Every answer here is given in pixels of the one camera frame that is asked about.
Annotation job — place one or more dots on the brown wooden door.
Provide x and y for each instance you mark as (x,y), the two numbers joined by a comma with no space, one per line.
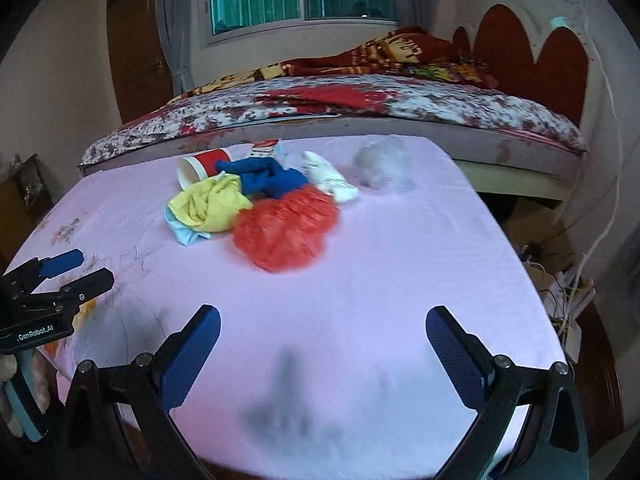
(141,78)

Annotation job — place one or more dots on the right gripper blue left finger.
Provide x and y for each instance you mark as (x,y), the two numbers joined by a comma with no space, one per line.
(183,355)

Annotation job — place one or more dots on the cardboard box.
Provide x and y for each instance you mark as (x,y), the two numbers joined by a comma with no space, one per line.
(538,235)

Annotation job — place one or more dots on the red heart headboard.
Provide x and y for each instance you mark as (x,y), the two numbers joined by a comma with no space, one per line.
(555,77)

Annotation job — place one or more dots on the bed with floral sheet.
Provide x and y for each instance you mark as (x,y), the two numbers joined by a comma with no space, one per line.
(470,124)

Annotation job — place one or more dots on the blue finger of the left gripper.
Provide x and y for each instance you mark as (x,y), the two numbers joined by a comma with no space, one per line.
(88,287)
(60,264)

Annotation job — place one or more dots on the person left hand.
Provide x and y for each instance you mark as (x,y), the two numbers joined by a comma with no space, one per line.
(25,396)

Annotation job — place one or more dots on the red patterned blanket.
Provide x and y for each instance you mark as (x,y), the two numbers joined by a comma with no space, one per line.
(406,51)

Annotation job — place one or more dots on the white tissue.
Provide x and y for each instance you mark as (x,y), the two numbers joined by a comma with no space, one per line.
(323,175)

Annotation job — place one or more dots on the red plastic bag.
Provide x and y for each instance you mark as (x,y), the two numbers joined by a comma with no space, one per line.
(280,234)

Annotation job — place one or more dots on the yellow cloth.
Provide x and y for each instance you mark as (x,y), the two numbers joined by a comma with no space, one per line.
(206,208)

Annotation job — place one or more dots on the clear plastic bag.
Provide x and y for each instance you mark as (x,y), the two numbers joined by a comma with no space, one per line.
(384,165)

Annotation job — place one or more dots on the grey curtain left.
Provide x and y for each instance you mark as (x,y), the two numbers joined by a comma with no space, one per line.
(173,19)

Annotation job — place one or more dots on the blue cloth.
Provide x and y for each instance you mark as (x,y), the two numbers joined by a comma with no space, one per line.
(263,175)

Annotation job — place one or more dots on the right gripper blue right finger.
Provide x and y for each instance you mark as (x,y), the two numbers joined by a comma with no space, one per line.
(468,364)

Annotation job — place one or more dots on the red paper cup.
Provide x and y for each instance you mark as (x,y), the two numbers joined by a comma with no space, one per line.
(198,167)

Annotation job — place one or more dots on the red white milk carton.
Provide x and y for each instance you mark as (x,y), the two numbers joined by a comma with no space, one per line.
(266,148)

